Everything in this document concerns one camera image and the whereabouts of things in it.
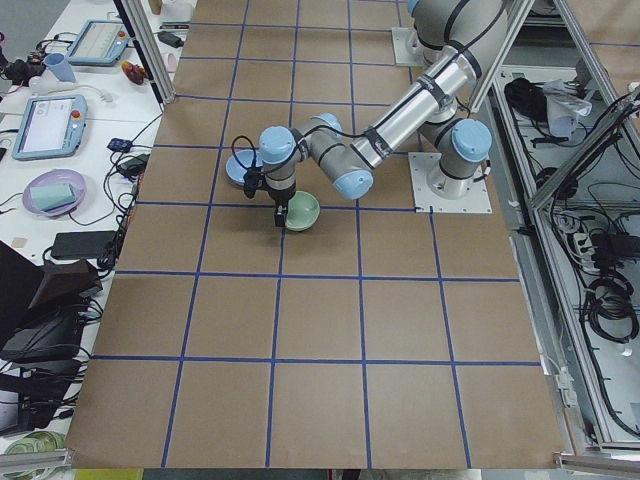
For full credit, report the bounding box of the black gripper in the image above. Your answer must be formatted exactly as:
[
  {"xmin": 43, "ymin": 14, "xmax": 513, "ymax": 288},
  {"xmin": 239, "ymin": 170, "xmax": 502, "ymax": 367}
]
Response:
[{"xmin": 265, "ymin": 174, "xmax": 296, "ymax": 228}]

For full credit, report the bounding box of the green bowl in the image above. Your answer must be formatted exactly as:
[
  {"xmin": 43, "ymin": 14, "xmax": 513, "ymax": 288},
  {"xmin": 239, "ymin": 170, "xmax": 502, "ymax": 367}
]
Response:
[{"xmin": 285, "ymin": 190, "xmax": 320, "ymax": 232}]

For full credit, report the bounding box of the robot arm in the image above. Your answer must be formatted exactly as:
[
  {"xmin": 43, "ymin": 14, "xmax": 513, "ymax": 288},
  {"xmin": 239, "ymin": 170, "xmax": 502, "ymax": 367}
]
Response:
[{"xmin": 244, "ymin": 1, "xmax": 509, "ymax": 227}]

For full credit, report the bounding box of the blue bowl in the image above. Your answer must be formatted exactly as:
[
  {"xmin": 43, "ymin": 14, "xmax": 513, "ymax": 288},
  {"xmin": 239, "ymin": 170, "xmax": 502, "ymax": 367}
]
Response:
[{"xmin": 225, "ymin": 149, "xmax": 263, "ymax": 188}]

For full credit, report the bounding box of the green plates stack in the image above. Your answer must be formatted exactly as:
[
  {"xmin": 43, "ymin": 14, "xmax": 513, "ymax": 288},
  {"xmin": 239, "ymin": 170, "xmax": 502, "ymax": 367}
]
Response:
[{"xmin": 4, "ymin": 431, "xmax": 65, "ymax": 455}]

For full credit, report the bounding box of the black power adapter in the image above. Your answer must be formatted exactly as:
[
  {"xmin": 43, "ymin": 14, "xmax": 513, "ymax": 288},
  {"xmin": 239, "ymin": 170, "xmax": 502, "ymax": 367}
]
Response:
[{"xmin": 116, "ymin": 154, "xmax": 150, "ymax": 178}]

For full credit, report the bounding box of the small blue black device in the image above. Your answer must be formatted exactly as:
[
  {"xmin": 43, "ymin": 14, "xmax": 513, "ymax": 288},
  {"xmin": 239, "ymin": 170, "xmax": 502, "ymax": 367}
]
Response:
[{"xmin": 107, "ymin": 138, "xmax": 133, "ymax": 153}]

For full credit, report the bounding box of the pink cup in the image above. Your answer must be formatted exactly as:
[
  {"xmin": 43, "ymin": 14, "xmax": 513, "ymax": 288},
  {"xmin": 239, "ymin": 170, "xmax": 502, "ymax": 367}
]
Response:
[{"xmin": 162, "ymin": 52, "xmax": 178, "ymax": 73}]

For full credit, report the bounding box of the red round object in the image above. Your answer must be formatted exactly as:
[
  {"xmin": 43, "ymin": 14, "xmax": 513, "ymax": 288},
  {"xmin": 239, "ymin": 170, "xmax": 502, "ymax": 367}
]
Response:
[{"xmin": 121, "ymin": 61, "xmax": 148, "ymax": 85}]

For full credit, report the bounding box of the black power brick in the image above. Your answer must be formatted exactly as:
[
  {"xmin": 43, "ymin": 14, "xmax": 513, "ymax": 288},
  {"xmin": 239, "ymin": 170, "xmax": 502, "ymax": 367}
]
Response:
[{"xmin": 157, "ymin": 31, "xmax": 185, "ymax": 48}]

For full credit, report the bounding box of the black phone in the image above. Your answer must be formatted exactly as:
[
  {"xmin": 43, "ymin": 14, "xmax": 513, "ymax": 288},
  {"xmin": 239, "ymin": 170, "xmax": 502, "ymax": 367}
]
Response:
[{"xmin": 50, "ymin": 230, "xmax": 116, "ymax": 260}]

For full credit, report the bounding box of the purple plate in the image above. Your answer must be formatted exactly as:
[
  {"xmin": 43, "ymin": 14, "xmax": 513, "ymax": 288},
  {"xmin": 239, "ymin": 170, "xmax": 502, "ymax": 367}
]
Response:
[{"xmin": 22, "ymin": 169, "xmax": 87, "ymax": 217}]

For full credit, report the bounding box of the green sponge block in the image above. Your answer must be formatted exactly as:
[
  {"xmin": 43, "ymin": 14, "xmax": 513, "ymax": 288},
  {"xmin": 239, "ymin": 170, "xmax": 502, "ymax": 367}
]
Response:
[{"xmin": 29, "ymin": 183, "xmax": 76, "ymax": 211}]

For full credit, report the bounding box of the near teach pendant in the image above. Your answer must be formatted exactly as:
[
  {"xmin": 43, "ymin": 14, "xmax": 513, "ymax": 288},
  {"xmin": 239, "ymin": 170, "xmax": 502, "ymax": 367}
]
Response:
[{"xmin": 12, "ymin": 95, "xmax": 88, "ymax": 161}]

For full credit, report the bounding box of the teach pendant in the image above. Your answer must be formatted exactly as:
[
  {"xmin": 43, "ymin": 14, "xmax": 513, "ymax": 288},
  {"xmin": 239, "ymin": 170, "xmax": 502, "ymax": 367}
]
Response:
[
  {"xmin": 67, "ymin": 20, "xmax": 130, "ymax": 67},
  {"xmin": 12, "ymin": 95, "xmax": 88, "ymax": 161}
]

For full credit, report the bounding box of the far teach pendant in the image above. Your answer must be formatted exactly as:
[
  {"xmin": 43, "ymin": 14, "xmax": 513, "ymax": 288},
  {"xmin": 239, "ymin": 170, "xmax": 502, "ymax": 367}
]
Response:
[{"xmin": 67, "ymin": 20, "xmax": 130, "ymax": 67}]

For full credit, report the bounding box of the black laptop equipment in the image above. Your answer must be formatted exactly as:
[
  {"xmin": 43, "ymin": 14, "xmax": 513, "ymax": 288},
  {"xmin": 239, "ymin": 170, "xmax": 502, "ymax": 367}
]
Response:
[{"xmin": 1, "ymin": 243, "xmax": 102, "ymax": 436}]

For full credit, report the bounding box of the blue cup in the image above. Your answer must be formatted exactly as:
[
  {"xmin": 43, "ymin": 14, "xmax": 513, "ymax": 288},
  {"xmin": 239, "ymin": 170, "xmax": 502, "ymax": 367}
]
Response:
[{"xmin": 43, "ymin": 52, "xmax": 76, "ymax": 83}]

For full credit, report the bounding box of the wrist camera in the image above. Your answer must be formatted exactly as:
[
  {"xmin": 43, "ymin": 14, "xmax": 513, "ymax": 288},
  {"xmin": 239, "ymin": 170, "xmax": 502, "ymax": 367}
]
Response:
[{"xmin": 243, "ymin": 169, "xmax": 264, "ymax": 199}]

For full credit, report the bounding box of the black cable bundle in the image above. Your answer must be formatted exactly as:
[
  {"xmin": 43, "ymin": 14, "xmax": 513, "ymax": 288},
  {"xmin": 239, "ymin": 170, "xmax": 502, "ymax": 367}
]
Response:
[{"xmin": 97, "ymin": 112, "xmax": 166, "ymax": 271}]

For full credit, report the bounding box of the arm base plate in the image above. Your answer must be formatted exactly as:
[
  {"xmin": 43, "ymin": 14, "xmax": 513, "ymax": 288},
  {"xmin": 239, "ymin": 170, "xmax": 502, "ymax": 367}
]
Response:
[
  {"xmin": 408, "ymin": 152, "xmax": 492, "ymax": 215},
  {"xmin": 391, "ymin": 27, "xmax": 427, "ymax": 67}
]

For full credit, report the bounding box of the aluminium frame post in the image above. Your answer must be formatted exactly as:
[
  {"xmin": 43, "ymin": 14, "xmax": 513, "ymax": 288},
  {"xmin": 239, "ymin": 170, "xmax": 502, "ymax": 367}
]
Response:
[{"xmin": 113, "ymin": 0, "xmax": 176, "ymax": 106}]

